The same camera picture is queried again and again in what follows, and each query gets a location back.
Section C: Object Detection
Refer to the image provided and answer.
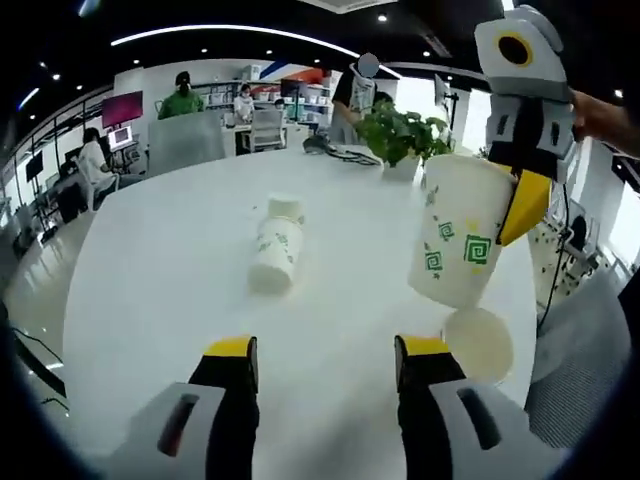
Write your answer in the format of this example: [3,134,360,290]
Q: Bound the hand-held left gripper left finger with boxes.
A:
[106,335,262,480]

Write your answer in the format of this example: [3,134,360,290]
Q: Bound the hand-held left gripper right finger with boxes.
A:
[393,333,562,480]

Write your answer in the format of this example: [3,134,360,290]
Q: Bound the white paper cup green print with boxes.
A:
[442,307,516,387]
[267,194,307,227]
[247,215,305,297]
[407,154,517,309]

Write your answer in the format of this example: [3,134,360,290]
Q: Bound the person's right hand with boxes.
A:
[572,89,640,162]

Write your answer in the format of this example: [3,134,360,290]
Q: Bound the green potted plant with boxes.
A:
[355,99,454,169]

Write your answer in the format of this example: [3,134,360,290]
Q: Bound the white table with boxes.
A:
[62,143,541,480]

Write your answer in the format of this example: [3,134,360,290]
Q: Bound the grey mesh office chair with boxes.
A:
[522,269,631,451]

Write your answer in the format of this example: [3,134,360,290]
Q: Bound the ceiling air vent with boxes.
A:
[319,0,400,14]

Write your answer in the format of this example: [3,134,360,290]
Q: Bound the black desk phone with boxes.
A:
[303,133,332,155]

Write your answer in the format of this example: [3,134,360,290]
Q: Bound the white storage shelf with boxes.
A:
[192,74,334,121]

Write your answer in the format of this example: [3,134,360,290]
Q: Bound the curved ceiling light strip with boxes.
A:
[110,24,361,56]

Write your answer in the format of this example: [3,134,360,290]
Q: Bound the pink monitor screen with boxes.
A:
[101,90,145,129]

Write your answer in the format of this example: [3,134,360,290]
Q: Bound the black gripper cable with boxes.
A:
[537,179,574,331]

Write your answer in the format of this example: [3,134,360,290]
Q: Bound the black table cables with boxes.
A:
[324,144,384,166]

